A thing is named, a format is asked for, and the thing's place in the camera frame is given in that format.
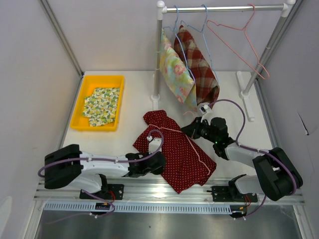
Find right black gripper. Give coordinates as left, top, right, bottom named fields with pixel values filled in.
left=180, top=117, right=217, bottom=143

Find pink wire hanger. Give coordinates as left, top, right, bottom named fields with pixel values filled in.
left=147, top=124, right=211, bottom=175
left=206, top=3, right=270, bottom=80

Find red polka dot skirt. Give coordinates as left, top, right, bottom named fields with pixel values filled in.
left=133, top=110, right=217, bottom=194

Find lemon print cloth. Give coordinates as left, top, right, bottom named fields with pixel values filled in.
left=82, top=88, right=120, bottom=127

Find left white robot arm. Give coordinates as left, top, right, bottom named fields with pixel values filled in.
left=38, top=144, right=166, bottom=199

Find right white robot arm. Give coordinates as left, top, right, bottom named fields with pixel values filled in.
left=181, top=117, right=303, bottom=201

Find pastel floral skirt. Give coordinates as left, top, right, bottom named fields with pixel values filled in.
left=159, top=30, right=197, bottom=111

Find red plaid skirt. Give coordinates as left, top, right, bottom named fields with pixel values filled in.
left=173, top=25, right=220, bottom=106

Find yellow plastic tray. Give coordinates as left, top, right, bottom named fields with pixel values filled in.
left=70, top=75, right=125, bottom=131

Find metal clothes rack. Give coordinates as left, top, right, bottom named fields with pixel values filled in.
left=152, top=0, right=296, bottom=121

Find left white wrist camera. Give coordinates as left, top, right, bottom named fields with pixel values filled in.
left=147, top=135, right=162, bottom=154

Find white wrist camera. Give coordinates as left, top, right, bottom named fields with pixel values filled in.
left=147, top=135, right=162, bottom=154
left=197, top=103, right=214, bottom=125

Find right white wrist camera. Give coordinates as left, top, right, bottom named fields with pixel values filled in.
left=197, top=103, right=214, bottom=125

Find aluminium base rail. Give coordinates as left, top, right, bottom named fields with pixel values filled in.
left=33, top=175, right=305, bottom=207

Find white slotted cable duct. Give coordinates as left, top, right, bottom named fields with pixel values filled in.
left=43, top=201, right=244, bottom=215

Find blue wire hanger right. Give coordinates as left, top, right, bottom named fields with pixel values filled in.
left=179, top=4, right=220, bottom=83

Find blue wire hanger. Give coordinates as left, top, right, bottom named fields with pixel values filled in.
left=164, top=5, right=195, bottom=82
left=179, top=4, right=220, bottom=83

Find blue wire hanger left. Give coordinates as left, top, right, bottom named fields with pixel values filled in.
left=164, top=5, right=195, bottom=82

